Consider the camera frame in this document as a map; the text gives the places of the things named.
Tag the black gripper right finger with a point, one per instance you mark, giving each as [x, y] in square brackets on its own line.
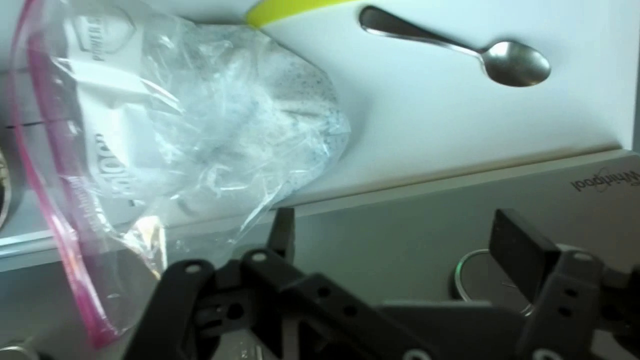
[566, 292]

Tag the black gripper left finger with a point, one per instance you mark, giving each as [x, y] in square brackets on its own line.
[200, 313]

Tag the silver washer knob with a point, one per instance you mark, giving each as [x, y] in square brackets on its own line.
[483, 281]

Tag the white washing machine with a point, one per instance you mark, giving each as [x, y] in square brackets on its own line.
[467, 132]

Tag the clear plastic zip bag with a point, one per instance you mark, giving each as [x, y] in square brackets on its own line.
[200, 121]

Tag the small metal bowl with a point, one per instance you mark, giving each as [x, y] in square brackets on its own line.
[5, 190]

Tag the metal spoon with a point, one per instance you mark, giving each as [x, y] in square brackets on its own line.
[517, 63]

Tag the yellow plastic utensil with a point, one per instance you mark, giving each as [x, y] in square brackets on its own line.
[280, 13]

